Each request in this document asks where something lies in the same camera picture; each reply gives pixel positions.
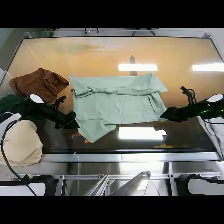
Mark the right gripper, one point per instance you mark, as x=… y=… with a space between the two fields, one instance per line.
x=173 y=114

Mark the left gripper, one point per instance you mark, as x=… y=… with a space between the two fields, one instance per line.
x=66 y=120

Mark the pale green shirt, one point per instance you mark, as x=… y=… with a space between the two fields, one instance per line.
x=116 y=103

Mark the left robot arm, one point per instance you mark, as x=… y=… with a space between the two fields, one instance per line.
x=35 y=109

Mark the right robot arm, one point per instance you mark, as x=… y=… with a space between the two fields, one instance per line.
x=208 y=108

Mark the brown garment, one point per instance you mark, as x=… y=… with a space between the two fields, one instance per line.
x=40 y=85

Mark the beige garment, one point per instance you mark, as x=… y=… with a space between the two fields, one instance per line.
x=21 y=143

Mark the dark green garment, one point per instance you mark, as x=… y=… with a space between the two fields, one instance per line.
x=10 y=101

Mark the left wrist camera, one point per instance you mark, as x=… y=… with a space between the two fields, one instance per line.
x=59 y=101

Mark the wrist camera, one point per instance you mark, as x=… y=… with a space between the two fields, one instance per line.
x=188 y=94
x=59 y=101

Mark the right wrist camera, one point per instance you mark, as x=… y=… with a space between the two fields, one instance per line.
x=188 y=94

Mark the silver frame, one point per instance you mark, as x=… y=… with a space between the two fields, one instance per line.
x=133 y=157

